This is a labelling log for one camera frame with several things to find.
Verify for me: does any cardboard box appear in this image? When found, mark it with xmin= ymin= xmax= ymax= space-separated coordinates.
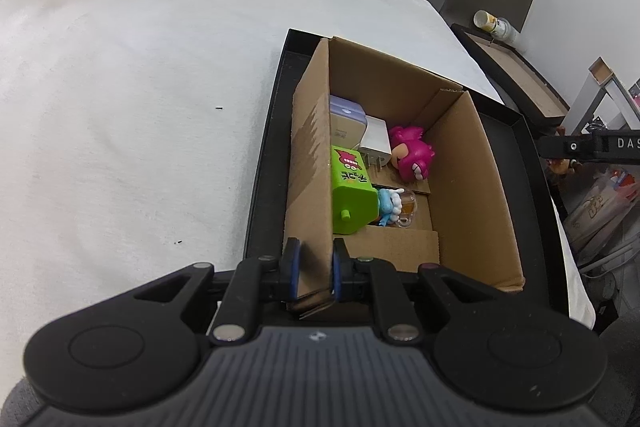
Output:
xmin=282 ymin=36 xmax=526 ymax=321

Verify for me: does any printed plastic bag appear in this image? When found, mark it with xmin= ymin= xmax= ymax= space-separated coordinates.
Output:
xmin=562 ymin=167 xmax=640 ymax=259

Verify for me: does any white charger plug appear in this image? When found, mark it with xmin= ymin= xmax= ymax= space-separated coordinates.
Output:
xmin=357 ymin=116 xmax=394 ymax=170

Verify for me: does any white and yellow cup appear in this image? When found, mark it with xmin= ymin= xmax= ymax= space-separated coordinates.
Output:
xmin=473 ymin=10 xmax=520 ymax=44

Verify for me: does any purple cube toy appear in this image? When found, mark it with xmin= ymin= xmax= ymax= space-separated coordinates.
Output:
xmin=329 ymin=96 xmax=370 ymax=148

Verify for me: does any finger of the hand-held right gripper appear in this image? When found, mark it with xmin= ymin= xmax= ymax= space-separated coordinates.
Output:
xmin=537 ymin=133 xmax=597 ymax=161

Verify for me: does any blue and white small figure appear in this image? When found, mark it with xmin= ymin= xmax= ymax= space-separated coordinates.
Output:
xmin=375 ymin=188 xmax=419 ymax=229

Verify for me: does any black tray with brown board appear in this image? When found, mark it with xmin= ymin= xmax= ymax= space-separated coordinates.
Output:
xmin=450 ymin=23 xmax=572 ymax=128

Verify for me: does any pink figure toy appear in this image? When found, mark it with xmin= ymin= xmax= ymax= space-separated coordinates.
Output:
xmin=387 ymin=124 xmax=437 ymax=182

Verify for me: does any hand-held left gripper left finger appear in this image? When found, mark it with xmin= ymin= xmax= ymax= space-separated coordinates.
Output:
xmin=132 ymin=237 xmax=303 ymax=345

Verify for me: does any green toy box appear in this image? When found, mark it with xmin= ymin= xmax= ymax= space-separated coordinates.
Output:
xmin=330 ymin=145 xmax=380 ymax=236

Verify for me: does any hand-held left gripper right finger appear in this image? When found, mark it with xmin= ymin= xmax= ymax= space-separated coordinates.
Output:
xmin=330 ymin=237 xmax=508 ymax=344

